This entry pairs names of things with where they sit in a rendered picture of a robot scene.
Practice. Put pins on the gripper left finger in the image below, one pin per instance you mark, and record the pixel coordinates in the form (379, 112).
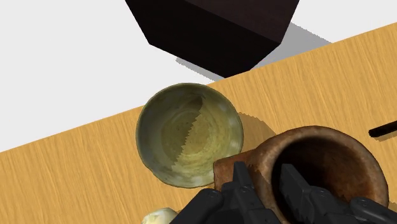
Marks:
(238, 195)

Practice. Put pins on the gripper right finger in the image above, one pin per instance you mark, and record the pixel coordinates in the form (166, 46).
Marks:
(310, 198)

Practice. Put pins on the brown clay mug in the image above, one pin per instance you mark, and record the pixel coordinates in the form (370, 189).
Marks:
(347, 161)

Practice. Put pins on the olive green bowl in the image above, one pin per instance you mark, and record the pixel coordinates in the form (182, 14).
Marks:
(189, 136)

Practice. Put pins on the pale yellow round object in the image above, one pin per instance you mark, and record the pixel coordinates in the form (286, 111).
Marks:
(159, 216)

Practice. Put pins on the thin black stick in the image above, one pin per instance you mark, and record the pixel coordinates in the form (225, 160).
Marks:
(383, 129)

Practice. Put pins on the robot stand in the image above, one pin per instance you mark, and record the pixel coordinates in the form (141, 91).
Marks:
(217, 31)

